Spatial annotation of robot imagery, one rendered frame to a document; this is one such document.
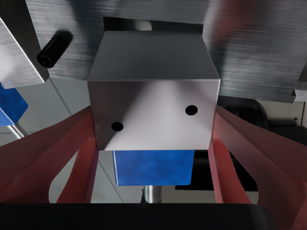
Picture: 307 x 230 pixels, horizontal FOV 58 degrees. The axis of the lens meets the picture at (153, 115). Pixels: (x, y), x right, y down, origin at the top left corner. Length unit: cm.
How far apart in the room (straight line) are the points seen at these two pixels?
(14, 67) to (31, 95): 140
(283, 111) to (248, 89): 87
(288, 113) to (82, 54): 92
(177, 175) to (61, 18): 11
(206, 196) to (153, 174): 38
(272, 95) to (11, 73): 20
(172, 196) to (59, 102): 116
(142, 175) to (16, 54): 15
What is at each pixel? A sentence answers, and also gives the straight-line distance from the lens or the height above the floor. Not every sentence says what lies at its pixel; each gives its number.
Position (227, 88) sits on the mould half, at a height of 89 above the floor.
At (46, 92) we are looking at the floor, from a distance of 159.
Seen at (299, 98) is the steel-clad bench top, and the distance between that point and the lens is 30.
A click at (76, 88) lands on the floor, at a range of 148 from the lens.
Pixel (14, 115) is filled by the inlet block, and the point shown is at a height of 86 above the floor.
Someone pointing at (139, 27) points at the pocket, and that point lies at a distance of 19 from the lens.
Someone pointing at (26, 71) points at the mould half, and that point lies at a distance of 26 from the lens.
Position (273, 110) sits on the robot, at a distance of 103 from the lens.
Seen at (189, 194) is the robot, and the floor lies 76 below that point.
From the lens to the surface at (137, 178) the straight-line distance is 16.
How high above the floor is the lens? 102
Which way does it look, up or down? 45 degrees down
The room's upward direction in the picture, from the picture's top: 166 degrees counter-clockwise
